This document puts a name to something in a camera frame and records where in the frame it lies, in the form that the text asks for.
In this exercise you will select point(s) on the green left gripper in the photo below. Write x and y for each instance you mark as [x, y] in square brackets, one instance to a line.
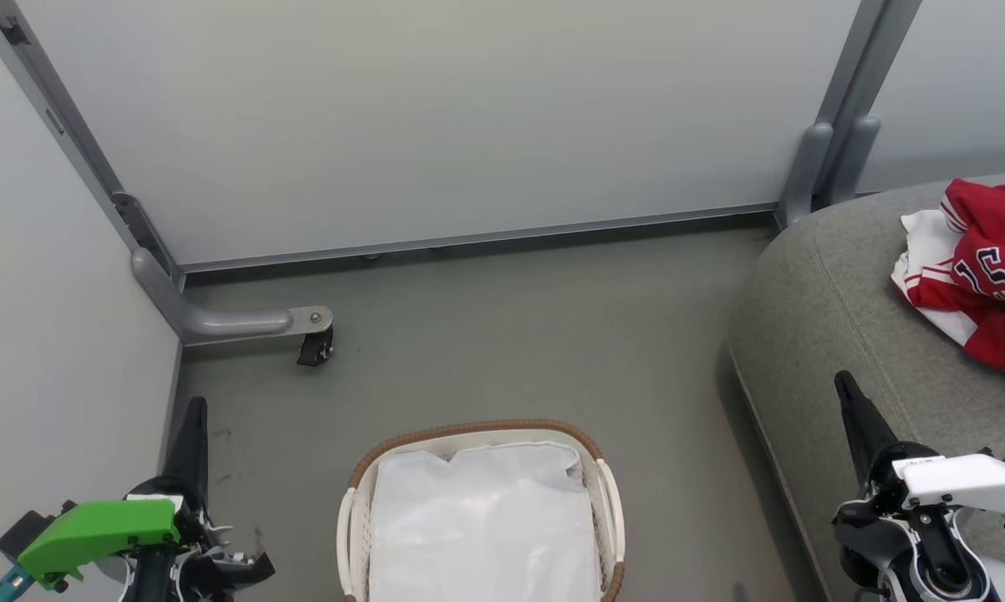
[93, 535]

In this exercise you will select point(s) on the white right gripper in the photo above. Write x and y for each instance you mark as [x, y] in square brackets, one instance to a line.
[962, 485]

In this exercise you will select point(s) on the red white printed jersey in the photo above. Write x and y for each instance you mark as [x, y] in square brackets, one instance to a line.
[987, 242]

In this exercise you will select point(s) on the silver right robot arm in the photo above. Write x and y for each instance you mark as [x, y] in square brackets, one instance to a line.
[937, 577]

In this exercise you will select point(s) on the white laundry basket brown rim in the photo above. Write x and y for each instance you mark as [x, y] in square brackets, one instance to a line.
[356, 535]

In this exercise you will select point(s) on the white cloth basket liner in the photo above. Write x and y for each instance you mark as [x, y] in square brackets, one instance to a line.
[486, 518]

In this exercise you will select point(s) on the grey fabric sofa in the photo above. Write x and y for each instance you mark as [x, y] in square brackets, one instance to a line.
[837, 293]

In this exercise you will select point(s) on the long grey partition foot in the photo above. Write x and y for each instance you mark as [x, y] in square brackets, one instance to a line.
[218, 322]

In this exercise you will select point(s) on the black caster wheel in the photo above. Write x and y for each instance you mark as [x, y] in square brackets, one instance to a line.
[316, 347]

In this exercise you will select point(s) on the short grey partition foot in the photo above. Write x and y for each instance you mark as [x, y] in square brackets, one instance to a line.
[803, 176]
[855, 159]

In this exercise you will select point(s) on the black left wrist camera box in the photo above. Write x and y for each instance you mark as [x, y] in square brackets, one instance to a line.
[17, 527]

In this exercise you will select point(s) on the grey partition post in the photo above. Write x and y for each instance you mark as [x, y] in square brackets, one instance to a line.
[870, 58]
[51, 109]

